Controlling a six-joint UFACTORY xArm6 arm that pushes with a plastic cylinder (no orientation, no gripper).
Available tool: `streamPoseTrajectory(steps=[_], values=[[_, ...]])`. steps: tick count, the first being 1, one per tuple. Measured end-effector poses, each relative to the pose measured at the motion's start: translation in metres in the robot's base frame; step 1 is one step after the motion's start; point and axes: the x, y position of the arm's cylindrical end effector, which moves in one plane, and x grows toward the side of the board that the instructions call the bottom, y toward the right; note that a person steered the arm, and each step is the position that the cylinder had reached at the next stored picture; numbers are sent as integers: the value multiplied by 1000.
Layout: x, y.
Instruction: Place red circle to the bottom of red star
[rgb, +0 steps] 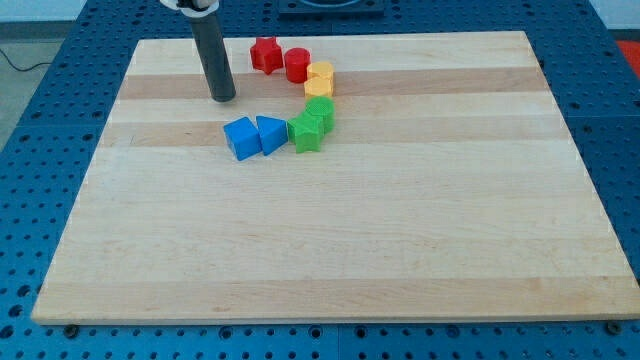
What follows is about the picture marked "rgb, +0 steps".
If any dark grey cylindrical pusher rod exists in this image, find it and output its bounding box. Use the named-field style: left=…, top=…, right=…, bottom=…
left=189, top=12, right=236, bottom=103

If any white rod mount flange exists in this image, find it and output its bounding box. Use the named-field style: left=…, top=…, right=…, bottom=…
left=160, top=0, right=219, bottom=18

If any red star block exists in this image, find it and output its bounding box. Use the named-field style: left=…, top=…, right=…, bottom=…
left=250, top=37, right=284, bottom=75

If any green star block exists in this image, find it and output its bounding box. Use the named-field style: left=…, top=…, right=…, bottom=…
left=287, top=112, right=324, bottom=153

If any red cylinder block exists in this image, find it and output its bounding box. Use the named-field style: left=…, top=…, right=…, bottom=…
left=284, top=47, right=311, bottom=84

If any blue cube block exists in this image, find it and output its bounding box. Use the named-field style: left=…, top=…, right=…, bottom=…
left=223, top=117, right=262, bottom=161

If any blue triangle block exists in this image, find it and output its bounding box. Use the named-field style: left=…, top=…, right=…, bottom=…
left=256, top=116, right=288, bottom=156

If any yellow cylinder block upper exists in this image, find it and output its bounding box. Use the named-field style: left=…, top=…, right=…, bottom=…
left=306, top=61, right=334, bottom=82

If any yellow block lower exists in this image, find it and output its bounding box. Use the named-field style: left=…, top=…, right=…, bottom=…
left=304, top=77, right=333, bottom=100

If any green cylinder block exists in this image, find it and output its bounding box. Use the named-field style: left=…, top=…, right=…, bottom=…
left=305, top=96, right=335, bottom=133

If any light wooden board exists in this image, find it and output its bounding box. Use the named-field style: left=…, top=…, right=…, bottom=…
left=32, top=31, right=639, bottom=325

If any red object at right edge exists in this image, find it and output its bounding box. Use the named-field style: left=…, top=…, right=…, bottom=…
left=616, top=40, right=640, bottom=77

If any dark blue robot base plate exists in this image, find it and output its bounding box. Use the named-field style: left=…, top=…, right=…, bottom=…
left=275, top=0, right=387, bottom=18

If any black cable on floor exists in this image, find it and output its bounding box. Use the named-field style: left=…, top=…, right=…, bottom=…
left=0, top=48, right=54, bottom=73

